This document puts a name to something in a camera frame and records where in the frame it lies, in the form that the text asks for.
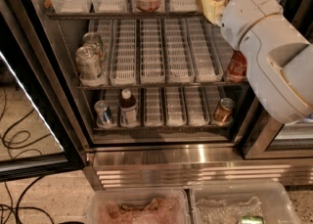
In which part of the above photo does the orange can bottom shelf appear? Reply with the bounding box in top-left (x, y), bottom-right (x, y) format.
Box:
top-left (213, 98), bottom-right (235, 123)

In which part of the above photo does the clear plastic bin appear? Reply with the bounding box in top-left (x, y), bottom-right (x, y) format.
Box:
top-left (190, 180), bottom-right (300, 224)
top-left (85, 188), bottom-right (191, 224)

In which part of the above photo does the green can in bin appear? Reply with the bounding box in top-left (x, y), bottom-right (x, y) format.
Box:
top-left (238, 215), bottom-right (265, 224)

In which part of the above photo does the brown bottle white cap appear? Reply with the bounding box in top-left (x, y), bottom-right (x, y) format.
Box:
top-left (119, 89), bottom-right (137, 126)

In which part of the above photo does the left clear plastic bin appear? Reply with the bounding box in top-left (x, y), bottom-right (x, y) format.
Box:
top-left (85, 188), bottom-right (191, 224)

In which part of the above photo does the red coke can middle shelf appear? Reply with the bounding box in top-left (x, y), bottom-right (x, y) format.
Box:
top-left (227, 51), bottom-right (247, 82)

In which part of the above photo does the right clear plastic bin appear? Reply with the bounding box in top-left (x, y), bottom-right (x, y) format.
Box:
top-left (190, 180), bottom-right (300, 224)

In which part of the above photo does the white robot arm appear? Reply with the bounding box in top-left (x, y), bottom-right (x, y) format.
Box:
top-left (197, 0), bottom-right (313, 124)

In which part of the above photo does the open glass fridge door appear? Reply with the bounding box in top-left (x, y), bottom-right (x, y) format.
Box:
top-left (0, 0), bottom-right (84, 182)

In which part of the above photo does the front silver can middle shelf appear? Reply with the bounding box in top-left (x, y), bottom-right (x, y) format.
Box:
top-left (76, 46), bottom-right (102, 80)

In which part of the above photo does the stainless steel fridge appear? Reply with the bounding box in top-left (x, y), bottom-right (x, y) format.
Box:
top-left (0, 0), bottom-right (313, 191)

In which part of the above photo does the black floor cable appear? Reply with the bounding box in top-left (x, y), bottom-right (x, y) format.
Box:
top-left (0, 87), bottom-right (56, 224)

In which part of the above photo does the rear silver can middle shelf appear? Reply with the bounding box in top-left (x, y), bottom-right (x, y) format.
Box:
top-left (82, 31), bottom-right (106, 67)

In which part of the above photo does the blue silver can bottom shelf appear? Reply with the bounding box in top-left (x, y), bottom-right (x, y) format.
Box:
top-left (94, 100), bottom-right (114, 127)

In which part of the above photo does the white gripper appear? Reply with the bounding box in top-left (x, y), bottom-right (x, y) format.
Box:
top-left (197, 0), bottom-right (283, 50)

